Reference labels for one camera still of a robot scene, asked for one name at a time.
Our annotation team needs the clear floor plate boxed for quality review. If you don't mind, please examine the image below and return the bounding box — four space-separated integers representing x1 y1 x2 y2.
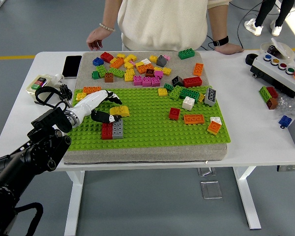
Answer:
197 167 218 177
200 181 223 200

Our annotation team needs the black smartphone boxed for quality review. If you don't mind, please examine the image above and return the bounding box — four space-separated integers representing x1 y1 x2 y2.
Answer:
62 55 83 79

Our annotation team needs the long grey toy brick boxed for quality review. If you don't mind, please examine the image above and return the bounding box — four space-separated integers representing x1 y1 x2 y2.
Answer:
112 119 124 140

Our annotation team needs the blue brick with key ring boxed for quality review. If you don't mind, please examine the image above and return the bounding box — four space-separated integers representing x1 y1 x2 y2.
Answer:
278 115 293 129

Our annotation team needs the black sloped brick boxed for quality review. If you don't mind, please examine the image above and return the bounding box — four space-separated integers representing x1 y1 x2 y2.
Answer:
171 75 185 87

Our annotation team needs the bead bracelet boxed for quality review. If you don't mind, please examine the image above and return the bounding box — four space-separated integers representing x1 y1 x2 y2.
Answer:
99 23 116 32

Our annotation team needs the cream switch box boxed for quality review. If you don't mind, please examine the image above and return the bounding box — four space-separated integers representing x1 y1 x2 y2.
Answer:
26 74 56 104

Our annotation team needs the clear plastic bag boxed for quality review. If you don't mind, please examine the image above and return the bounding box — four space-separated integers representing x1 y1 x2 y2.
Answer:
275 94 295 116

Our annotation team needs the black floor cable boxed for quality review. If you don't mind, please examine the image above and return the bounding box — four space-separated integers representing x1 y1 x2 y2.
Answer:
200 34 218 52
237 0 270 50

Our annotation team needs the orange and yellow brick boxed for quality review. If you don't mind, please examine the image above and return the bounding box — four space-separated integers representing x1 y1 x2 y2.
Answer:
206 120 222 135

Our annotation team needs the clear lidded plastic container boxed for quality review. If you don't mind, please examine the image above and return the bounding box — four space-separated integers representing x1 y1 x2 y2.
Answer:
260 38 295 62

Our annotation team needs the dark grey sloped brick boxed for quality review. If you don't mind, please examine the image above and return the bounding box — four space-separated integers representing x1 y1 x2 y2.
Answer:
156 55 168 67

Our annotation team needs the black tape roll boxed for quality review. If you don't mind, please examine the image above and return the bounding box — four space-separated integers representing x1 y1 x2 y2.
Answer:
245 53 261 66

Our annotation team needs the white table leg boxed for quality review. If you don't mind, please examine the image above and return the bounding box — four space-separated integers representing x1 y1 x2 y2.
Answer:
63 170 86 236
232 166 262 231

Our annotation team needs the person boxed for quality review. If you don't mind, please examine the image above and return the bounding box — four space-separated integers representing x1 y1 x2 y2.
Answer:
117 0 234 52
244 0 295 37

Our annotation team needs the black gear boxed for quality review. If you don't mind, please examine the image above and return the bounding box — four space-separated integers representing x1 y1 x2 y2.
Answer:
59 84 73 101

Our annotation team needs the white button control box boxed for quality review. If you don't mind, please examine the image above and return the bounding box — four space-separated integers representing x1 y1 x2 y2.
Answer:
250 53 295 98

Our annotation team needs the small white fitting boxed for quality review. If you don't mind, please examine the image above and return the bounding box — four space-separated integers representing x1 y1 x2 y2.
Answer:
53 73 65 87

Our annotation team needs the dark green toy brick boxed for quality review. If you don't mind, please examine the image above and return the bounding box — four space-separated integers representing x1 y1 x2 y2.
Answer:
179 88 201 101
178 48 196 60

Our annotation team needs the yellow curved brick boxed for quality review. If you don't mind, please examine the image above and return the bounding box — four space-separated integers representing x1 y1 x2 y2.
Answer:
109 106 130 118

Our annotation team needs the grey hollow toy brick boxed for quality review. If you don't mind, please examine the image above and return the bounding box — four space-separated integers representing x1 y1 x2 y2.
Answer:
204 87 217 107

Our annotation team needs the person's left hand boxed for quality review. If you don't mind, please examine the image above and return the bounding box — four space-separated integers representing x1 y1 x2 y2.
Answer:
214 43 244 55

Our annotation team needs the person's right hand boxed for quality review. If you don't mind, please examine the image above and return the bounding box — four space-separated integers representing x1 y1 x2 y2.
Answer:
86 26 112 52

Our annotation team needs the long red toy brick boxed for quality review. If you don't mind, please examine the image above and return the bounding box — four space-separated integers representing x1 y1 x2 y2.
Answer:
101 122 114 140

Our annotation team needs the orange toy brick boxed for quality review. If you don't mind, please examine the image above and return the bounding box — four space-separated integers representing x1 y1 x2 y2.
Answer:
110 58 125 69
193 63 204 76
183 114 205 125
83 86 102 94
137 63 154 74

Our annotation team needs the light green toy brick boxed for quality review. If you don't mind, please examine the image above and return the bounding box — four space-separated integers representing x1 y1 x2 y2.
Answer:
96 65 108 79
258 86 271 101
168 85 185 101
107 67 126 79

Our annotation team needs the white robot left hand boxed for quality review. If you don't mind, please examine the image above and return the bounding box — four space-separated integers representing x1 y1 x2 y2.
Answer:
73 89 124 125

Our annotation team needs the black smartwatch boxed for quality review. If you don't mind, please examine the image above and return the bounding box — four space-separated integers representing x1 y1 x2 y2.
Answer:
212 36 230 47

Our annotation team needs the green studded baseplate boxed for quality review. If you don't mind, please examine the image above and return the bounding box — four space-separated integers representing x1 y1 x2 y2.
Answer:
65 86 232 151

